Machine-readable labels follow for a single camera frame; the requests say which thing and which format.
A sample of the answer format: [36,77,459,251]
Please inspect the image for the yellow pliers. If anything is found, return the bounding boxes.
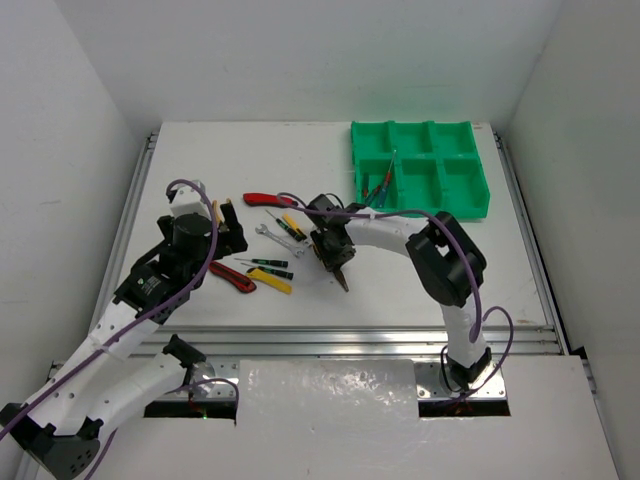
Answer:
[212,200,227,232]
[334,268,349,292]

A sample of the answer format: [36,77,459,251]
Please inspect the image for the green black precision screwdriver top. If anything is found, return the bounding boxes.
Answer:
[266,210,304,242]

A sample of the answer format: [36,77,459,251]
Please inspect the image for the green black precision screwdriver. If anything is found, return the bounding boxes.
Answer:
[235,258,289,269]
[266,210,304,242]
[243,263,294,280]

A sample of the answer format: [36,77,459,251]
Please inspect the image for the red utility knife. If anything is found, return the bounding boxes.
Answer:
[208,261,257,294]
[242,192,299,208]

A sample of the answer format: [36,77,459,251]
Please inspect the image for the yellow black precision screwdriver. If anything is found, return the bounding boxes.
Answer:
[282,214,307,241]

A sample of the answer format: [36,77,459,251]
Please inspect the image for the blue screwdriver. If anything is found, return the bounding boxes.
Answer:
[364,185,381,206]
[373,149,397,208]
[361,173,370,200]

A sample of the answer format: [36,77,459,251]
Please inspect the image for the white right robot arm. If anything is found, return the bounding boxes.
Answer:
[306,194,491,391]

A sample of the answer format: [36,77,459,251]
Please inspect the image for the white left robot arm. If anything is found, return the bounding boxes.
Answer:
[1,199,248,479]

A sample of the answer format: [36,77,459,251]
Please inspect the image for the silver wrench left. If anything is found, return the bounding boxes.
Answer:
[255,224,305,258]

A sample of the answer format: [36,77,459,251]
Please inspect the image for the red utility knife top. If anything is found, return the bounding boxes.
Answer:
[242,192,299,208]

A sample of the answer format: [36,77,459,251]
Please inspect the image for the yellow utility knife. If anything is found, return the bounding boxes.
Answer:
[246,268,293,295]

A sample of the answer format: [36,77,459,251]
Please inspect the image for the green compartment tray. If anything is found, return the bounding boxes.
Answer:
[350,121,490,220]

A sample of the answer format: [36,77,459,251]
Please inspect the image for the white front cover panel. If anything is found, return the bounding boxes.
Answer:
[96,356,617,479]

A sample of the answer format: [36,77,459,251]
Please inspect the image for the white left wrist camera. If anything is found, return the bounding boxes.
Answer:
[167,182,211,220]

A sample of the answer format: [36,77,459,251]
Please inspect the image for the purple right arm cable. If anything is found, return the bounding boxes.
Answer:
[275,192,515,401]

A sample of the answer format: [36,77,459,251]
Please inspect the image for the aluminium frame rail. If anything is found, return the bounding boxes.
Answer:
[89,324,566,357]

